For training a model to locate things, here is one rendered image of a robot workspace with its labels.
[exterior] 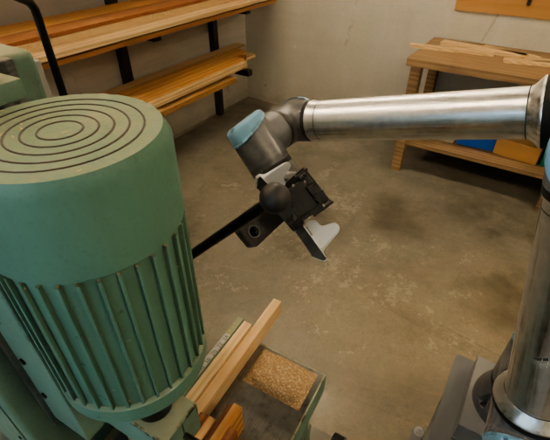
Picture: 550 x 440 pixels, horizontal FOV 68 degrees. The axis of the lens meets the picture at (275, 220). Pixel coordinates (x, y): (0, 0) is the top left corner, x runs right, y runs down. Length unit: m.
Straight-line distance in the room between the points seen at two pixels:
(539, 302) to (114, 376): 0.61
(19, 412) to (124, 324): 0.39
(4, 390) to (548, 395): 0.86
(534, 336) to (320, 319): 1.45
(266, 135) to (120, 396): 0.55
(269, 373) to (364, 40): 3.30
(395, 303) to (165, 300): 1.94
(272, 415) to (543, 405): 0.48
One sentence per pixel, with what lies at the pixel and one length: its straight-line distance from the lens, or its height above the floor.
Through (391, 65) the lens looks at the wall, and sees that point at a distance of 3.80.
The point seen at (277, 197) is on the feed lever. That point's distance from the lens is 0.43.
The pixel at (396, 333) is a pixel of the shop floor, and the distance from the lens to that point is 2.15.
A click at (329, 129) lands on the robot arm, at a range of 0.88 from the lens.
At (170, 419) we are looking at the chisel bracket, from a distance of 0.67.
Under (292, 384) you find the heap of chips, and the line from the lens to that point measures 0.85.
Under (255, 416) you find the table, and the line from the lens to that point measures 0.84.
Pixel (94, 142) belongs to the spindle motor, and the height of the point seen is 1.51.
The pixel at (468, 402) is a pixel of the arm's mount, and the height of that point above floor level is 0.62.
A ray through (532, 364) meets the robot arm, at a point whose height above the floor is 1.04.
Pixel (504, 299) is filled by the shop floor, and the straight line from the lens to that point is 2.52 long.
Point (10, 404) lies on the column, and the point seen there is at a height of 1.08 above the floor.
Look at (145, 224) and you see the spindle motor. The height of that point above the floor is 1.45.
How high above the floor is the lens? 1.65
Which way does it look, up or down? 37 degrees down
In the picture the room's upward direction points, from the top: straight up
